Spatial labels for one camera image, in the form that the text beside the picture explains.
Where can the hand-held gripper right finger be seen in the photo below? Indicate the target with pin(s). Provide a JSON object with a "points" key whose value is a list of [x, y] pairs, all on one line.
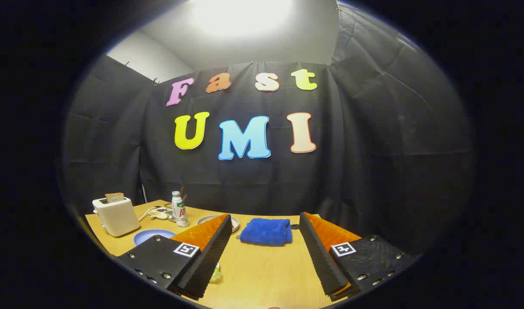
{"points": [[320, 257]]}

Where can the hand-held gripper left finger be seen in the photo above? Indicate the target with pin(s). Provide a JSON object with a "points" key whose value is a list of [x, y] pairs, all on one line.
{"points": [[210, 257]]}

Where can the green lettuce leaf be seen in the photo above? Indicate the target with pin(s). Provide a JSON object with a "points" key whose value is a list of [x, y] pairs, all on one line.
{"points": [[216, 274]]}

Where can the toasted bread slice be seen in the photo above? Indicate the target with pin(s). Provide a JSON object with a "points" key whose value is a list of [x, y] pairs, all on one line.
{"points": [[115, 197]]}

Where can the beige round plate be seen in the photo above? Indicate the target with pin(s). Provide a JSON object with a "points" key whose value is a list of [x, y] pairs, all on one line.
{"points": [[206, 219]]}

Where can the white drink bottle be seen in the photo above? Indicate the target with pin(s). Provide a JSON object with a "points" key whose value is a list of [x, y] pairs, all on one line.
{"points": [[180, 210]]}

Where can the blue folded towel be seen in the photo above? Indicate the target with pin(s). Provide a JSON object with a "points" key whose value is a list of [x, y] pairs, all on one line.
{"points": [[266, 231]]}

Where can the blue round plate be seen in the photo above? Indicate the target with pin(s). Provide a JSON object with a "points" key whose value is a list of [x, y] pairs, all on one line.
{"points": [[148, 236]]}

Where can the white divided condiment dish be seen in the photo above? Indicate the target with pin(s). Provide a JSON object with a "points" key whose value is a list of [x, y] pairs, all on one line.
{"points": [[159, 212]]}

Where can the black backdrop cloth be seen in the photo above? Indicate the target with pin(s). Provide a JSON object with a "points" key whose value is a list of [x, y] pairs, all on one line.
{"points": [[245, 180]]}

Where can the white toaster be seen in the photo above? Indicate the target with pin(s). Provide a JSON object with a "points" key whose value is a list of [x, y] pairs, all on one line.
{"points": [[116, 216]]}

